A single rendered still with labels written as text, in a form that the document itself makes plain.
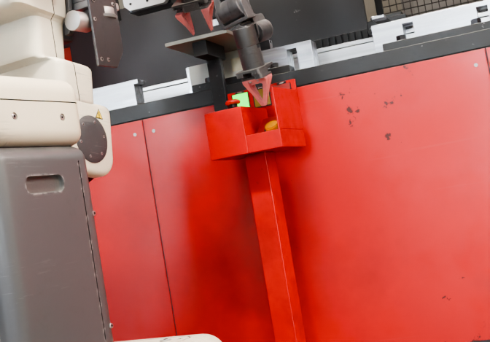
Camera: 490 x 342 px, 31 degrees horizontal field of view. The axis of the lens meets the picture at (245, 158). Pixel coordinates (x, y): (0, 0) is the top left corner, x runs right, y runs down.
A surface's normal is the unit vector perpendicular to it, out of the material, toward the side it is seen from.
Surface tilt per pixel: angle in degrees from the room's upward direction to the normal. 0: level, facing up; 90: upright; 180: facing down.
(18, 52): 82
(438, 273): 90
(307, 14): 90
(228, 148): 90
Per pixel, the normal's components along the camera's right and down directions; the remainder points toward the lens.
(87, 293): 0.86, -0.17
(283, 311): -0.43, 0.01
